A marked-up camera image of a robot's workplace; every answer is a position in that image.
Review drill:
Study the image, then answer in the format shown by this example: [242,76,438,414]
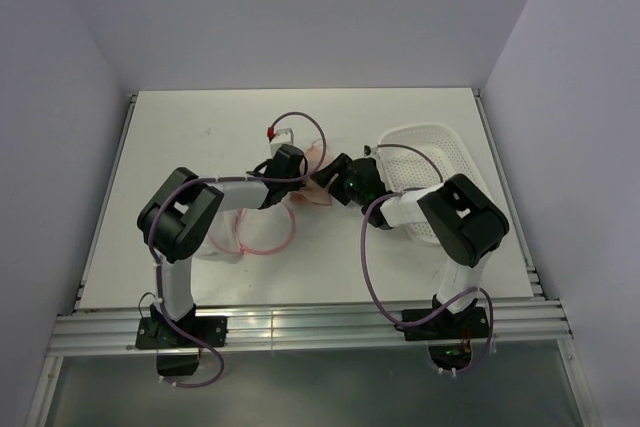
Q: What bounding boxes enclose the pink bra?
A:
[292,136,336,208]

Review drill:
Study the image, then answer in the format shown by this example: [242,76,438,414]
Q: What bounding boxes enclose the white mesh laundry bag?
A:
[195,204,296,263]

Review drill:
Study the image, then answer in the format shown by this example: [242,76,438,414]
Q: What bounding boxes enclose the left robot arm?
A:
[137,144,309,346]

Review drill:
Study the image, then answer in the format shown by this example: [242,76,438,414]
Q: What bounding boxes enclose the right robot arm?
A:
[311,154,510,337]

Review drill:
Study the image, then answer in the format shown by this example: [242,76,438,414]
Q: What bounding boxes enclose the white perforated plastic basket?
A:
[374,121,494,248]

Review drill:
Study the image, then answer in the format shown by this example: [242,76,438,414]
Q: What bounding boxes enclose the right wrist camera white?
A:
[363,145,384,169]

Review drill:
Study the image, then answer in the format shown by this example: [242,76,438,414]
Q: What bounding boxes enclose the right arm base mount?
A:
[395,299,494,377]

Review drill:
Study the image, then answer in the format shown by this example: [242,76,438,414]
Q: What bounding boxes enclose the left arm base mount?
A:
[134,304,228,379]

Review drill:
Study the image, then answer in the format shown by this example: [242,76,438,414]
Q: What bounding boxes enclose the aluminium rail frame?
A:
[46,297,572,357]

